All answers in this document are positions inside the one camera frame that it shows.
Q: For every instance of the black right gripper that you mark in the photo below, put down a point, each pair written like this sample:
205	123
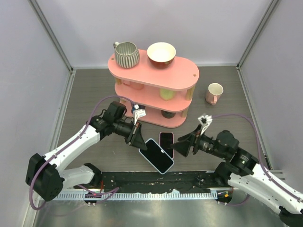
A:
183	147

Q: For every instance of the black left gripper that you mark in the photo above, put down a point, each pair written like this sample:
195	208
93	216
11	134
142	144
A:
135	138

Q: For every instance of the purple smartphone black screen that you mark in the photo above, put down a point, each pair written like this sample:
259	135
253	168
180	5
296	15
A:
166	142

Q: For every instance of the pink phone case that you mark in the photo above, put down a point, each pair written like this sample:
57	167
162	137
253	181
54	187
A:
173	154

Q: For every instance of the light blue phone case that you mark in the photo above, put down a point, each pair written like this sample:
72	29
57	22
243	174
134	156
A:
163	173

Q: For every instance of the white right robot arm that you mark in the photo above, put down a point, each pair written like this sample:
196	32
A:
242	170

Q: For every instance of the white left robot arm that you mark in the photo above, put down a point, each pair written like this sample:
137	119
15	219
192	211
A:
47	175

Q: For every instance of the blue mug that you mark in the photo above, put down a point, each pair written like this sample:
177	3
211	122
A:
137	107

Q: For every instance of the dark teal mug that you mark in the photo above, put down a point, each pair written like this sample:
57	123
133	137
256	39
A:
167	114

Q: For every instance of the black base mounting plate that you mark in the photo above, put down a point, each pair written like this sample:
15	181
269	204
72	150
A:
154	182

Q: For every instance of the pink three-tier wooden shelf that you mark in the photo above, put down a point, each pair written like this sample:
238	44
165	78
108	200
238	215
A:
180	76

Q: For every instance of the yellow-green cup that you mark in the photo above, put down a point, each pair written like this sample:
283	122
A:
167	94

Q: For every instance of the pink cup on shelf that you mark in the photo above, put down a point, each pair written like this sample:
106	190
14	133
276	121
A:
133	85

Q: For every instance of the pink mug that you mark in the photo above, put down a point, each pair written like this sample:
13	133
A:
213	93

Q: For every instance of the grey striped mug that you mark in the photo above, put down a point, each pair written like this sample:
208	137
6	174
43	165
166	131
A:
126	54

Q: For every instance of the red bowl white inside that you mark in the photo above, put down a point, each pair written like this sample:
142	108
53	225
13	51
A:
161	54

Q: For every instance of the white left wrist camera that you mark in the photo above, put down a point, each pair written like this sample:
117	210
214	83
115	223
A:
138	114

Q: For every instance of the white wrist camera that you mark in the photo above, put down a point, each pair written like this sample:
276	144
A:
138	114
205	121

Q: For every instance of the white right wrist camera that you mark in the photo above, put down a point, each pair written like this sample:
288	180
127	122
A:
205	121

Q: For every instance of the white slotted cable duct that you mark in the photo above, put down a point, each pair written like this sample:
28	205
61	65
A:
174	195

